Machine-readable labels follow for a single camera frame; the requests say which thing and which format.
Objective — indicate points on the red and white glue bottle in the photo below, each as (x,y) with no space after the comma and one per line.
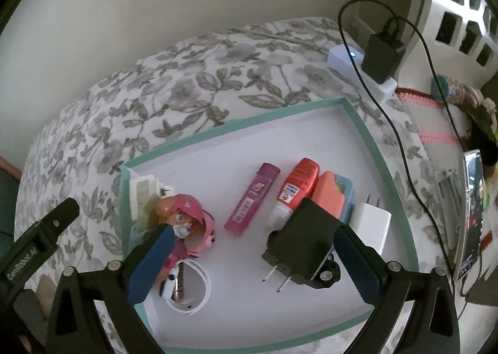
(297,183)

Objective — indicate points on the black toy car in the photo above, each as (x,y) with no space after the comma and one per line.
(328,274)

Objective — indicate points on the purple plastic case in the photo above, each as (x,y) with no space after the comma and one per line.
(251,200)

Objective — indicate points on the white lattice block screen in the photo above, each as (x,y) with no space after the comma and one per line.
(439,0)

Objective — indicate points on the teal furniture with pink edge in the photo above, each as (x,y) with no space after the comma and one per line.
(7,198)

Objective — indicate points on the packaged item at edge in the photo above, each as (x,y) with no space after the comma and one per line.
(471,214)

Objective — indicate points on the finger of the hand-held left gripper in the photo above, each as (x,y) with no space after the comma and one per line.
(62,218)

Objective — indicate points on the black plugged power adapter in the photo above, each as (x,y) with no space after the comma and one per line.
(383,58)

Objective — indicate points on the metal phone stand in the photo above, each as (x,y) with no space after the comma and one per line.
(449,198)

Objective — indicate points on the pink toy dog figure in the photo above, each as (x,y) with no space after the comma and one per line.
(183,210)

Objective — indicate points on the white power strip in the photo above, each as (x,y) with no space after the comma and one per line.
(342,60)

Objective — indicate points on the pink and white crochet mat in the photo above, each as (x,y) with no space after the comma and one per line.
(432,120)

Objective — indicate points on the floral bedsheet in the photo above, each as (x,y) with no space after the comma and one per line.
(186,74)

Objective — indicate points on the small orange and blue block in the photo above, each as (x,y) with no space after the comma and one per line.
(330,190)

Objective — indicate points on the pink toy glasses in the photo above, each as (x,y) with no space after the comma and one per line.
(210,231)

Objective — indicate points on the white band smartwatch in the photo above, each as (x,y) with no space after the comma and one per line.
(204,288)

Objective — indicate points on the dark floral decoration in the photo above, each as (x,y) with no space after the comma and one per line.
(482,136)

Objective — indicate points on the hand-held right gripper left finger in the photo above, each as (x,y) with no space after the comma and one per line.
(151,260)

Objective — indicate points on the teal lidded jar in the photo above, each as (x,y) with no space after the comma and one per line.
(439,87)

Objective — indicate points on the black charger adapter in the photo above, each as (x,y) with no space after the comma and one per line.
(303,237)

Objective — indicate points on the white tray with teal rim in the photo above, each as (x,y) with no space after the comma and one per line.
(241,144)

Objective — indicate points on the white charger adapter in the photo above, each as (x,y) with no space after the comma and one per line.
(371,225)

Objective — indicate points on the white ribbed plastic piece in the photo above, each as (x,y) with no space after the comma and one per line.
(142,192)

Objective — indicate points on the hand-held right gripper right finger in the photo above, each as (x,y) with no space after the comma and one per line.
(358,268)

